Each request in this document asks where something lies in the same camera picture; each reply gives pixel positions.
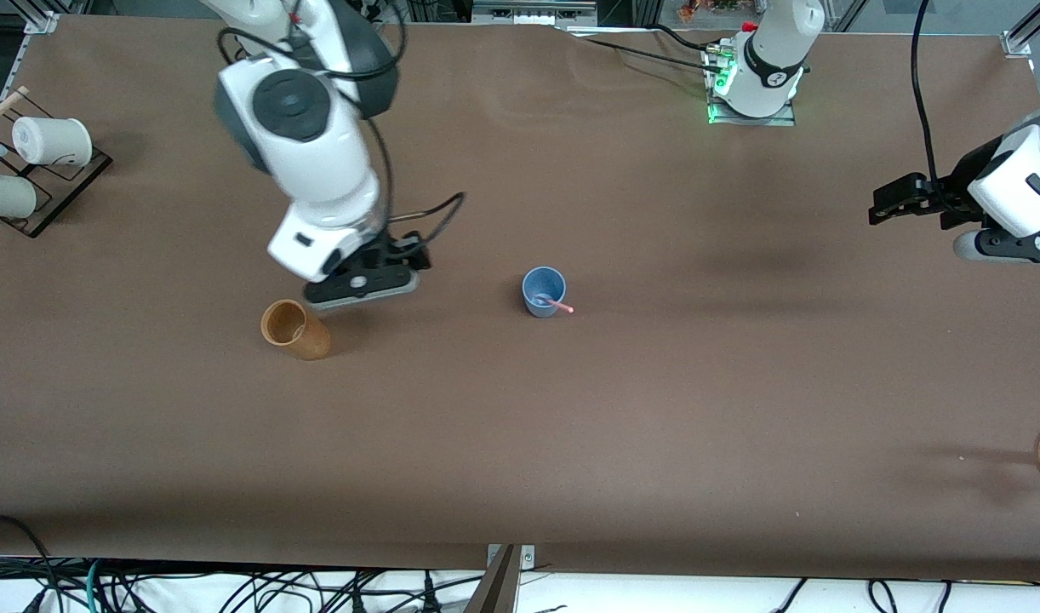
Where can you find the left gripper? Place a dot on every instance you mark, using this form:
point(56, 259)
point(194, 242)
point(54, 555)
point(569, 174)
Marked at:
point(954, 195)

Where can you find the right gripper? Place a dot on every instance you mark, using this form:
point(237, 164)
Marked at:
point(394, 249)

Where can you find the blue cup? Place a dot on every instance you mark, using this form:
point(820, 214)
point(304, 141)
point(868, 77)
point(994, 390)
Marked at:
point(533, 285)

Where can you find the pink chopstick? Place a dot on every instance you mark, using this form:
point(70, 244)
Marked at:
point(562, 306)

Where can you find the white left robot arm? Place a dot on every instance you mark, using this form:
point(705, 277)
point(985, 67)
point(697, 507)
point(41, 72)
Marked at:
point(771, 60)

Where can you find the brown cardboard cup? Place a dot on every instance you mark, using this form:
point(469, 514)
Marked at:
point(311, 340)

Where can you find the white cup with brown mark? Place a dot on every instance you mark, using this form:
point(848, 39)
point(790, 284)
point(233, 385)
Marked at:
point(56, 140)

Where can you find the plain white cup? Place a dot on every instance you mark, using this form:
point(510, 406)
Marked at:
point(5, 194)

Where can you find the grey power strip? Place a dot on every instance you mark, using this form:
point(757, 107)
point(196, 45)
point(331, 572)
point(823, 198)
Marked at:
point(528, 13)

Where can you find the brown table cover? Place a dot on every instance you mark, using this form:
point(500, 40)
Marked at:
point(656, 409)

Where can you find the wooden stick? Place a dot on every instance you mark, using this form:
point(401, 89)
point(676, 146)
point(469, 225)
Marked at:
point(9, 100)

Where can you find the aluminium frame profile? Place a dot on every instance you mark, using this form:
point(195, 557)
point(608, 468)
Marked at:
point(1022, 38)
point(42, 23)

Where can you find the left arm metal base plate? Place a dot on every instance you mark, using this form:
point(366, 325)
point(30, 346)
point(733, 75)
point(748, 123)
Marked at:
point(758, 121)

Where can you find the small metal bracket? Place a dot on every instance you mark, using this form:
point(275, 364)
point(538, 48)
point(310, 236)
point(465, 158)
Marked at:
point(528, 558)

